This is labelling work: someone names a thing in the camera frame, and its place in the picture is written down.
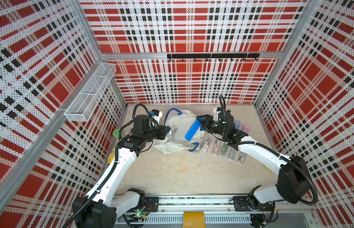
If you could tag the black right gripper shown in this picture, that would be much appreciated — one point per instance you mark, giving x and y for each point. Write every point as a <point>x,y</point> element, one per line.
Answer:
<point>207,120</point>

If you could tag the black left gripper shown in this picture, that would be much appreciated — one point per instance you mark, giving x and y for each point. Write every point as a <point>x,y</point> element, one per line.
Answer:
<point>162,133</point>

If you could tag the solid blue compass case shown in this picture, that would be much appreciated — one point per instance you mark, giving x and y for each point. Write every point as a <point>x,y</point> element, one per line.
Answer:
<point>195,127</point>

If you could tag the white canvas bag blue handles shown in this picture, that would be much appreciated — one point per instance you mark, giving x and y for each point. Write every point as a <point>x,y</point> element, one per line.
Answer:
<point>179,122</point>

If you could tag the clear case blue compass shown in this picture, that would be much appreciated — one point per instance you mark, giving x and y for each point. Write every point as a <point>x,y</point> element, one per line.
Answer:
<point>198,145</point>

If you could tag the clear green compass case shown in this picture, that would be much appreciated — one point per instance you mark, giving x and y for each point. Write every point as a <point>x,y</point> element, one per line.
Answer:
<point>224,150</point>

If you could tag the pink compass set case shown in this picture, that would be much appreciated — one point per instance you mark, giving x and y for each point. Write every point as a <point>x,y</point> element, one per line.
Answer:
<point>245,128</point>

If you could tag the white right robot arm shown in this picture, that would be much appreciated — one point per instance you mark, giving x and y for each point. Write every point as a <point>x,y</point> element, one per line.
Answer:
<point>294,183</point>

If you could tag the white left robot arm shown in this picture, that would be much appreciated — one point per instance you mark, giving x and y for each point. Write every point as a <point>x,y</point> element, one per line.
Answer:
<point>94,210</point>

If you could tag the green round toy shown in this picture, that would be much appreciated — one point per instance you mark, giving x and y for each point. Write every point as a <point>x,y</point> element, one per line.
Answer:
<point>116,134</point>

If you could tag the yellow toy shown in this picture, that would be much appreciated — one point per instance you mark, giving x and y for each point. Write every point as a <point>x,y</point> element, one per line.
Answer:
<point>111,157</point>

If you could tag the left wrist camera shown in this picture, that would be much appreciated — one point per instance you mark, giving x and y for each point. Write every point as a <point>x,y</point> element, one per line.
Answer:
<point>144,123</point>

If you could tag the black hook rail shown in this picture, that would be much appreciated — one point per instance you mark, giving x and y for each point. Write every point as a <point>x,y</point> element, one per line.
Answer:
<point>214,56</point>

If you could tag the white wire mesh basket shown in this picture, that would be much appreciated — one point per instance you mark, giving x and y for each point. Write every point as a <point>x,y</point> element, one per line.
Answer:
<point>84,104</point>

